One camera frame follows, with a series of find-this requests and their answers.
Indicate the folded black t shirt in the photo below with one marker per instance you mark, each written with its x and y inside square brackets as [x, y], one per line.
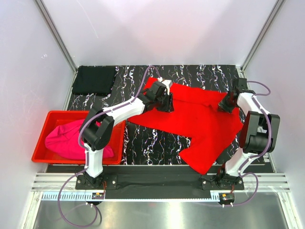
[94, 80]

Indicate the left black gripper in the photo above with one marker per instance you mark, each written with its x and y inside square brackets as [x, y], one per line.
[168, 107]

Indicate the right connector box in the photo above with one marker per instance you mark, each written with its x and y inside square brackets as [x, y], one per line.
[229, 197]

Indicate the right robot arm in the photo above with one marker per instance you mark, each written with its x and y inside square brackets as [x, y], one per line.
[257, 137]

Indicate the red plastic bin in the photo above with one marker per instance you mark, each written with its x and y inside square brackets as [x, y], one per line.
[112, 154]

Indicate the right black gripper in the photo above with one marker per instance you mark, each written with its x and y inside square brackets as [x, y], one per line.
[222, 106]

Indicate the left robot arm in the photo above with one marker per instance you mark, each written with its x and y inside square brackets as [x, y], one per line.
[96, 130]

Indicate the red t shirt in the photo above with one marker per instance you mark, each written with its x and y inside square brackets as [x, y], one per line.
[196, 116]

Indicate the pink t shirt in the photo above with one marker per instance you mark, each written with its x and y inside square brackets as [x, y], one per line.
[63, 140]

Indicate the left connector box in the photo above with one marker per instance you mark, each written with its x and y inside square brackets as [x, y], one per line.
[98, 196]

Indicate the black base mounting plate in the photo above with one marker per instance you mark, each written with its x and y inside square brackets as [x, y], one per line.
[155, 182]

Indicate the connector box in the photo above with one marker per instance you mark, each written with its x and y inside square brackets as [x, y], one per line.
[98, 196]
[229, 197]

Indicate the aluminium frame rail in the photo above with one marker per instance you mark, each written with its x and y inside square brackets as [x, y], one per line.
[55, 186]

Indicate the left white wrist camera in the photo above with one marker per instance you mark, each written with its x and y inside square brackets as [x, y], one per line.
[167, 83]

